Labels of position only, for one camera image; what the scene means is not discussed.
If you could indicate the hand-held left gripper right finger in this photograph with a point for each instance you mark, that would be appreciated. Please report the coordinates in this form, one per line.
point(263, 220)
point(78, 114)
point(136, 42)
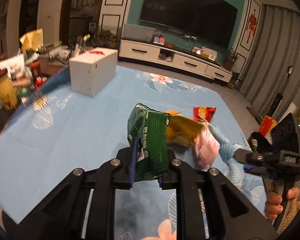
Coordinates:
point(180, 177)

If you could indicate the red snack bag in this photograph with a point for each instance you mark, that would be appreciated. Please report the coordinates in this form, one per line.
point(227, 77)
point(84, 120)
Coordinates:
point(203, 113)

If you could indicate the purple blue small boxes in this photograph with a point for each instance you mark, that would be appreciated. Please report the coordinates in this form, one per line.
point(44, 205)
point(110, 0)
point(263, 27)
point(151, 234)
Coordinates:
point(159, 40)

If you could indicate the white tv cabinet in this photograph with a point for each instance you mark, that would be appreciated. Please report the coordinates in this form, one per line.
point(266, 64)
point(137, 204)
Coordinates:
point(180, 60)

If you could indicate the yellow jar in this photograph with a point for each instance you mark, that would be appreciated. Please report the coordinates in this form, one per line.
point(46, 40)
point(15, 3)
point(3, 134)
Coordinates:
point(6, 92)

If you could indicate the red yellow shopping bag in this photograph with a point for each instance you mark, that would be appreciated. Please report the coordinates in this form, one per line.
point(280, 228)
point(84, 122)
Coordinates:
point(267, 125)

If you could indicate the black television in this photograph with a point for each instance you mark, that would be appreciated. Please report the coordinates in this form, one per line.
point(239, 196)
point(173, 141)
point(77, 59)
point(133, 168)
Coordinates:
point(187, 17)

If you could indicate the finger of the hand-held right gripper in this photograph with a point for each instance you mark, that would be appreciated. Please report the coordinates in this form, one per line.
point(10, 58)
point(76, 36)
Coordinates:
point(257, 170)
point(260, 157)

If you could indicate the white desk calendar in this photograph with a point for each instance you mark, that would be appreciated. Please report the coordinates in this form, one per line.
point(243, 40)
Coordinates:
point(209, 53)

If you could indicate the person's right hand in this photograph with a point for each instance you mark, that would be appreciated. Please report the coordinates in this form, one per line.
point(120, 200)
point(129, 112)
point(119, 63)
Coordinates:
point(273, 203)

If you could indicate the blue floral blanket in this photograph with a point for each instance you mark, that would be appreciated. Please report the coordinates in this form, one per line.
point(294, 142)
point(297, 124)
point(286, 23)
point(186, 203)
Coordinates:
point(77, 130)

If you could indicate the grey flat panel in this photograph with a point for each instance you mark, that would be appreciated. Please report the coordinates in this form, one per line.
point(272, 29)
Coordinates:
point(138, 33)

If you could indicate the tall potted plant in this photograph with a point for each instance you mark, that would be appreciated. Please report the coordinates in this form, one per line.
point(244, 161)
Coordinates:
point(230, 58)

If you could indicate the white cardboard box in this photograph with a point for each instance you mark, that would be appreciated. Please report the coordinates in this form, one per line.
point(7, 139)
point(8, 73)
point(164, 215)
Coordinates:
point(92, 72)

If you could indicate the yellow snack bag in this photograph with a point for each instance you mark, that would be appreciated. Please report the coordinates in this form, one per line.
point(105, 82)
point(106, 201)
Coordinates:
point(185, 132)

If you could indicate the yellow paper bag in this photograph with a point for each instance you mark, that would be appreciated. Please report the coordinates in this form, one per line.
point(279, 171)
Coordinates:
point(32, 40)

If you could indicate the small potted plant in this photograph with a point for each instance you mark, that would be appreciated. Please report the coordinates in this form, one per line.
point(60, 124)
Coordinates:
point(234, 80)

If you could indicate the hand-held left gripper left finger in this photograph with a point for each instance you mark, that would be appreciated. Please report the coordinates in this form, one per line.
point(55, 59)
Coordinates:
point(132, 165)

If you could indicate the plant stand with plants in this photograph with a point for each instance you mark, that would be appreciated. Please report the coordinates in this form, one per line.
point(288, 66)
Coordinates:
point(105, 38)

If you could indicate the grey curtain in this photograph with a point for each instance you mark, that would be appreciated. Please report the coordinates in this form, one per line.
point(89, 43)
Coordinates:
point(277, 55)

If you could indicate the upright vacuum cleaner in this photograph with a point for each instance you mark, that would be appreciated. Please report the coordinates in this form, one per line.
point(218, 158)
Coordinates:
point(281, 95)

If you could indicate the pink plastic packet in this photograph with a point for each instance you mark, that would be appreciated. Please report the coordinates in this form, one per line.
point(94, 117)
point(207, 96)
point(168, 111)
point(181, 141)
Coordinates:
point(207, 147)

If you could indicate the red knot wall decoration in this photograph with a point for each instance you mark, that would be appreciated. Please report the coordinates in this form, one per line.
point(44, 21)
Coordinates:
point(251, 27)

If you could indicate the green snack bag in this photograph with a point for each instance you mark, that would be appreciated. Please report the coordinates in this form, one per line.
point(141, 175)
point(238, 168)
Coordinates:
point(150, 140)

